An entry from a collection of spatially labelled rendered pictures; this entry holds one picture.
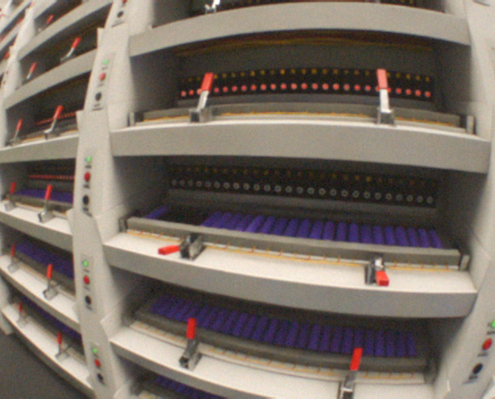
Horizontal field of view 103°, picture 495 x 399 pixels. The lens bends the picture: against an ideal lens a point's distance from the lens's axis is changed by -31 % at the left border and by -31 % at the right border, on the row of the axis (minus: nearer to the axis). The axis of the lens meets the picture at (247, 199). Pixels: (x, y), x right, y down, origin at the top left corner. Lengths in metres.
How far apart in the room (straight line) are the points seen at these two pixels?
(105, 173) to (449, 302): 0.58
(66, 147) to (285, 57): 0.51
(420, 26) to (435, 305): 0.39
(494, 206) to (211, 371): 0.50
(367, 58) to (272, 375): 0.63
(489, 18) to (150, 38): 0.60
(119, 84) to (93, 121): 0.09
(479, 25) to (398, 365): 0.56
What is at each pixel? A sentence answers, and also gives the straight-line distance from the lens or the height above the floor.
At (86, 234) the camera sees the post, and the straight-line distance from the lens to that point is 0.57.
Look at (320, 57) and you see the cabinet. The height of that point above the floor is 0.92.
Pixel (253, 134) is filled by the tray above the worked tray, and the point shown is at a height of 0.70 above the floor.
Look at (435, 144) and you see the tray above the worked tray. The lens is 0.38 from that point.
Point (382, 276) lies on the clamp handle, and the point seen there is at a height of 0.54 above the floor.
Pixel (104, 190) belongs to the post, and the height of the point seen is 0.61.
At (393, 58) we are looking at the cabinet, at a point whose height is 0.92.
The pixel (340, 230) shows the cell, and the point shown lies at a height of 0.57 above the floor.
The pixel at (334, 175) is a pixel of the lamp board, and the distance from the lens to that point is 0.50.
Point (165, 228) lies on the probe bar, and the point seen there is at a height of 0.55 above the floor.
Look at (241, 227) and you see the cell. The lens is 0.46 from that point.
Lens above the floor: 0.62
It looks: 1 degrees down
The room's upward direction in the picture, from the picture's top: 4 degrees clockwise
